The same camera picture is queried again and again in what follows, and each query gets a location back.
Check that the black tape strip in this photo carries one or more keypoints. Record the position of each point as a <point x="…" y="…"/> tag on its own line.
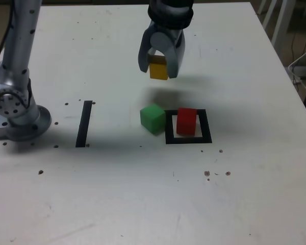
<point x="82" y="127"/>

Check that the yellow cube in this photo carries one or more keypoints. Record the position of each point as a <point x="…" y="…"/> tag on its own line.
<point x="158" y="71"/>

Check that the white furniture leg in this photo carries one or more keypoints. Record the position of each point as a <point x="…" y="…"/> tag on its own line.
<point x="261" y="6"/>
<point x="269" y="12"/>
<point x="281" y="25"/>

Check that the black tape square outline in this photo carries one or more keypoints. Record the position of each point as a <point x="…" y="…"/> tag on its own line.
<point x="206" y="127"/>

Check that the green cube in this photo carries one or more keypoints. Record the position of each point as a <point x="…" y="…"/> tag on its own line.
<point x="151" y="120"/>

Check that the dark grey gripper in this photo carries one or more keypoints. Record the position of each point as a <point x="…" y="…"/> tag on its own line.
<point x="172" y="33"/>

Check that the red cube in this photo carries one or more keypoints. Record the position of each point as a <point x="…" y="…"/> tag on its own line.
<point x="186" y="122"/>

